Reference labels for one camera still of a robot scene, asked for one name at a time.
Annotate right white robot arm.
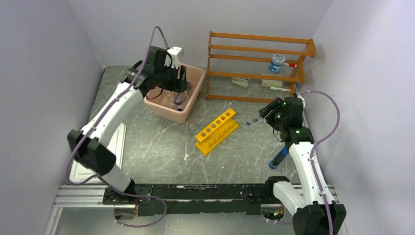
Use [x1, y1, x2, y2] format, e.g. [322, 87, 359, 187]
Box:
[259, 96, 346, 235]

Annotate red-capped marker pen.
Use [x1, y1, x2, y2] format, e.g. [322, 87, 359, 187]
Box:
[284, 63, 297, 68]

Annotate small white box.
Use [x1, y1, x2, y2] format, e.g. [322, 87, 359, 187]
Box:
[261, 79, 283, 88]

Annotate white stapler-like object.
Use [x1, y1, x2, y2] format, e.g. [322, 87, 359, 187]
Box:
[231, 77, 250, 88]

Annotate pink plastic bin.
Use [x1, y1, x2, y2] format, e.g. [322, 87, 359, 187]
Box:
[143, 65, 205, 124]

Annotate blue safety glasses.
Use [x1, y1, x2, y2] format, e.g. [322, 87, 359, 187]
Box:
[173, 82, 191, 106]

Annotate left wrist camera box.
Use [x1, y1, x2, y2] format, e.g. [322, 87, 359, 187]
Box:
[167, 47, 184, 69]

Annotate red-tipped tube on shelf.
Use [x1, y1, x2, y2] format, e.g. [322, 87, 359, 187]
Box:
[269, 87, 292, 92]

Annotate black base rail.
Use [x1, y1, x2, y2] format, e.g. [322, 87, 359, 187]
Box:
[102, 182, 280, 216]

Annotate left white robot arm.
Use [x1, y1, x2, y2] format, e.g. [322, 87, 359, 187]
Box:
[68, 46, 188, 204]

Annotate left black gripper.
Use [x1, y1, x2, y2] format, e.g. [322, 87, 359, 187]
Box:
[155, 61, 188, 93]

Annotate yellow test tube rack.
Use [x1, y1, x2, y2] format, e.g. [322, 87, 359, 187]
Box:
[195, 108, 239, 156]

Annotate blue black handheld tool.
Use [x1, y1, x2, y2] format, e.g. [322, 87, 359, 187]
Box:
[269, 146, 289, 169]

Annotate blue-lidded jar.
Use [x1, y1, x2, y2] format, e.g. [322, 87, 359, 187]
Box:
[269, 53, 286, 72]

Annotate orange wooden shelf rack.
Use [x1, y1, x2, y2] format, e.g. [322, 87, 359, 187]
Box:
[206, 31, 317, 102]

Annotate white plastic tray lid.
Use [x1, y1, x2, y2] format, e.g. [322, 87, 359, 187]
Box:
[69, 123, 126, 184]

